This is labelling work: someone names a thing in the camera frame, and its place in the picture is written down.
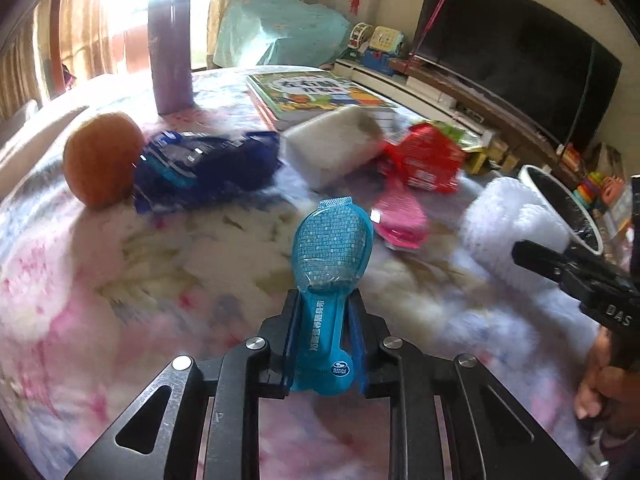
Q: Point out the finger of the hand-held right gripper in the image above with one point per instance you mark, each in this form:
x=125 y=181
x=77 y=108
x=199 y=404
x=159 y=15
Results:
x=540 y=256

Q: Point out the red snack wrapper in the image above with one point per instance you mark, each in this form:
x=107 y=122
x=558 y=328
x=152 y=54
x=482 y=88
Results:
x=425 y=160

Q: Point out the teal cloth covered furniture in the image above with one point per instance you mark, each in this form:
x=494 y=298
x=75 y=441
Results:
x=280 y=30

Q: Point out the blue snack wrapper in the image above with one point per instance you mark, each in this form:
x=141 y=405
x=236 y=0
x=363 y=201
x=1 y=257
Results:
x=210 y=165

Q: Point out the pink rod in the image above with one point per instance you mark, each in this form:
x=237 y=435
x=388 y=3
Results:
x=432 y=15

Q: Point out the white wheel toy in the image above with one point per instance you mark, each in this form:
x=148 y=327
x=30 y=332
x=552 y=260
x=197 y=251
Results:
x=360 y=36

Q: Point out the orange fruit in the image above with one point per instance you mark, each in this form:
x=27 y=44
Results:
x=100 y=160

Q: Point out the white bin with black bag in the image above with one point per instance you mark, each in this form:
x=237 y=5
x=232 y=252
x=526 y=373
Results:
x=575 y=210

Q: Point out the white foam block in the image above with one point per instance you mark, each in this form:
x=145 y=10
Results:
x=330 y=145

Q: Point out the sheer curtain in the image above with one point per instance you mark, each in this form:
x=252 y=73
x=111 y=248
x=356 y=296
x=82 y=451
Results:
x=77 y=20

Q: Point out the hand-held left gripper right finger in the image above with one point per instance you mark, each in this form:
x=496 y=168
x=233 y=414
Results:
x=357 y=340

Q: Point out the green yellow toy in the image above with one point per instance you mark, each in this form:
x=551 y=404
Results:
x=387 y=40

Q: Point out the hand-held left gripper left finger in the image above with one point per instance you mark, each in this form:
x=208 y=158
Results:
x=280 y=330

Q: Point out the blue blister pack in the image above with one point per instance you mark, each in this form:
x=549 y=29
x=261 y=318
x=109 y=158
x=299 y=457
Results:
x=332 y=250

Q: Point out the white television cabinet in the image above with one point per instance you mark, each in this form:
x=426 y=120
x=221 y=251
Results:
x=445 y=95

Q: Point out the green snack wrapper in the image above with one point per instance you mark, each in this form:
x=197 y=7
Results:
x=470 y=137

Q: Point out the black flat television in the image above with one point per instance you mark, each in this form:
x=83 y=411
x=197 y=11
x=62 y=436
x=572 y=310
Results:
x=515 y=55

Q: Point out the blue toy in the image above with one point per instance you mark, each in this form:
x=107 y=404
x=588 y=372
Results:
x=377 y=61

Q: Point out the green cover picture book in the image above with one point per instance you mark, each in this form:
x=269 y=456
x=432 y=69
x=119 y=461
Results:
x=310 y=92

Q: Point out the pink blister pack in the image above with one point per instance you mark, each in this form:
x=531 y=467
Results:
x=400 y=215

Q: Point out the thin picture book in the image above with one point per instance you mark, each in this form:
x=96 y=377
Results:
x=267 y=110

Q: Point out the beige sofa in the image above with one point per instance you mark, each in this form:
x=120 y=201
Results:
x=20 y=130

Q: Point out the purple thermos bottle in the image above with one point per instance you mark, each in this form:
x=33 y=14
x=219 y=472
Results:
x=172 y=60

